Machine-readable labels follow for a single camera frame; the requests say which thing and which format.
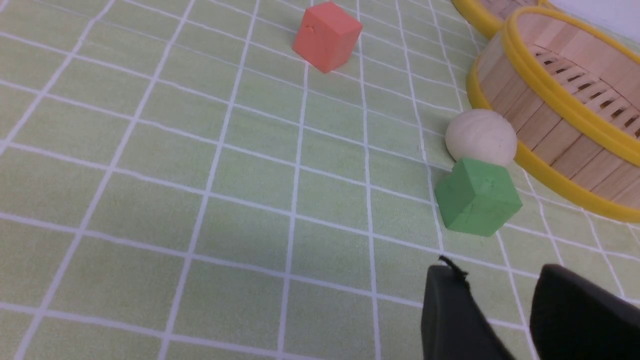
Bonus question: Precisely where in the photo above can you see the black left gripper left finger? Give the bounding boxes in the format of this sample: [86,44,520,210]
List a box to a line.
[421,256,515,360]

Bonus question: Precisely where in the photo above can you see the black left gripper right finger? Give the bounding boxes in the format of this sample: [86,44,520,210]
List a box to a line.
[529,264,640,360]

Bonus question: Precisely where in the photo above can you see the white bun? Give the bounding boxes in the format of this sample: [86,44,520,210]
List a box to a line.
[445,109,518,167]

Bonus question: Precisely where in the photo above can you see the bamboo steamer tray yellow rims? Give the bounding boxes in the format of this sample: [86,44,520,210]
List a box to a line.
[466,6,639,223]

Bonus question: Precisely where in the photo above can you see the bamboo steamer lid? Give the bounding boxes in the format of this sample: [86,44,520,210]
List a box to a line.
[451,0,559,39]

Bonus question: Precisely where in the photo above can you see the green foam cube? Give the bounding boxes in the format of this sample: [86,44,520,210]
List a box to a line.
[434,157,522,237]

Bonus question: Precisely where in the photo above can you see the green checkered tablecloth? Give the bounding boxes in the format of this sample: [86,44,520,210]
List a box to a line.
[0,0,639,360]

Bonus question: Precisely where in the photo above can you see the red foam cube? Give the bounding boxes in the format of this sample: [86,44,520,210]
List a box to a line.
[292,1,363,74]

